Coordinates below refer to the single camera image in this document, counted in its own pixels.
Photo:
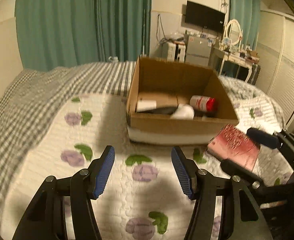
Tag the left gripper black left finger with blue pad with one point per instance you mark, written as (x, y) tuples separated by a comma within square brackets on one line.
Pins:
[(44, 217)]

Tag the white power adapter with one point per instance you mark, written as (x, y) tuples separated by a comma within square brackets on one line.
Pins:
[(146, 105)]

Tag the brown cardboard box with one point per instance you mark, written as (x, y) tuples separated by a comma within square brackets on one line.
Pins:
[(170, 84)]

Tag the white round vanity mirror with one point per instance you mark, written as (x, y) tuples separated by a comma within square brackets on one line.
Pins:
[(232, 33)]

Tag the white floral quilt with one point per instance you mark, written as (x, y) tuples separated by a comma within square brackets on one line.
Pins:
[(143, 198)]

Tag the white dressing table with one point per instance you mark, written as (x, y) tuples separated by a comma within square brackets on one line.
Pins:
[(219, 57)]

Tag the small grey fridge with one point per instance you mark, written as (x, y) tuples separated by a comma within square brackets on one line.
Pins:
[(198, 51)]

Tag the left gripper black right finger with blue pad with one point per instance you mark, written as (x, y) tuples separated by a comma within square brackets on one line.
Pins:
[(241, 216)]

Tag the white storage drawer unit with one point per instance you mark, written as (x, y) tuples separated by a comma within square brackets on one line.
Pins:
[(174, 51)]

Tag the teal curtain left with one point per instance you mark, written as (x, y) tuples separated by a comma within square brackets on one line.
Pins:
[(69, 33)]

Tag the white bottle with red cap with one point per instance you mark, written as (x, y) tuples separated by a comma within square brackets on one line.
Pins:
[(204, 104)]

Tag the black cylindrical bottle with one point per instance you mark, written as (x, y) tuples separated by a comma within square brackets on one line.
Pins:
[(168, 110)]

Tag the teal curtain right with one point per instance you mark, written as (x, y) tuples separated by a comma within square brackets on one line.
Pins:
[(247, 13)]

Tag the white handheld device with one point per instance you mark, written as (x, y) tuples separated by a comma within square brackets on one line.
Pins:
[(183, 112)]

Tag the teal curtain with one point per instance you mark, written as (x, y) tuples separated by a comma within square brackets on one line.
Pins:
[(247, 13), (69, 33)]

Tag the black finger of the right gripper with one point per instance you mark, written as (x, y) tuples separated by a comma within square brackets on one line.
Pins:
[(263, 138), (251, 180)]

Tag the grey checked bedsheet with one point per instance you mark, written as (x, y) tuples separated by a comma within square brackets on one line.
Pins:
[(32, 100)]

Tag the white wardrobe sliding doors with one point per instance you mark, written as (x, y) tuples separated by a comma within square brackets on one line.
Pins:
[(275, 48)]

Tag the black wall television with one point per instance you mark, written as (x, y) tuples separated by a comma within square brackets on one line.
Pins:
[(205, 17)]

